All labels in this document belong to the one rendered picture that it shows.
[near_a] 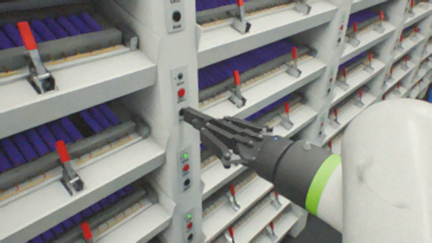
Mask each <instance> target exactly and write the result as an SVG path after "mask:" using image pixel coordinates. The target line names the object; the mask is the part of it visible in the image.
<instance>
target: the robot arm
mask: <svg viewBox="0 0 432 243"><path fill-rule="evenodd" d="M184 121H185V122H186V123H187V124H190V125H191V126H192V127H193V128H194V129H195V130H198V131H199V134H200V141H201V142H202V143H203V144H204V145H205V146H206V147H207V148H208V149H209V150H210V151H211V152H212V153H213V154H214V155H215V156H216V157H217V158H218V159H219V160H220V161H221V162H222V164H223V167H224V169H230V168H231V165H233V164H238V163H240V164H241V165H242V166H245V167H249V168H251V169H252V170H253V171H254V172H255V173H256V174H257V176H259V177H260V178H262V179H263V180H265V181H267V182H269V183H270V184H272V185H273V187H274V190H275V192H276V193H277V194H278V195H280V196H282V197H284V198H285V199H287V200H288V201H290V202H291V203H294V204H295V205H297V206H299V207H300V208H302V209H304V210H305V211H307V212H309V213H310V214H312V215H314V216H315V217H318V218H319V219H321V220H322V221H324V222H325V223H328V224H329V225H330V226H332V227H334V228H335V229H336V230H337V231H338V232H340V233H341V234H342V243H432V104H430V103H427V102H424V101H420V100H415V99H390V100H386V101H382V102H379V103H376V104H374V105H371V106H369V107H367V108H366V109H364V110H363V111H361V112H360V113H359V114H358V115H357V116H356V117H355V118H354V119H353V120H352V121H351V122H350V124H349V125H348V127H347V128H346V131H345V132H344V135H343V138H342V143H341V156H340V155H337V154H335V153H333V152H331V151H329V150H327V149H324V148H322V147H319V146H317V145H315V144H313V143H311V142H309V141H306V140H302V139H301V140H298V141H296V142H294V141H293V140H290V139H288V138H285V137H283V136H281V135H279V134H275V135H273V126H263V125H259V124H255V123H252V122H249V121H244V120H243V119H238V118H235V117H231V116H228V115H224V116H223V118H222V119H220V118H218V117H216V118H214V117H211V116H210V115H207V114H204V113H202V112H200V111H197V110H195V109H193V108H192V107H190V106H189V107H187V108H184ZM230 122H231V123H230ZM260 132H261V133H260ZM229 149H230V150H229Z"/></svg>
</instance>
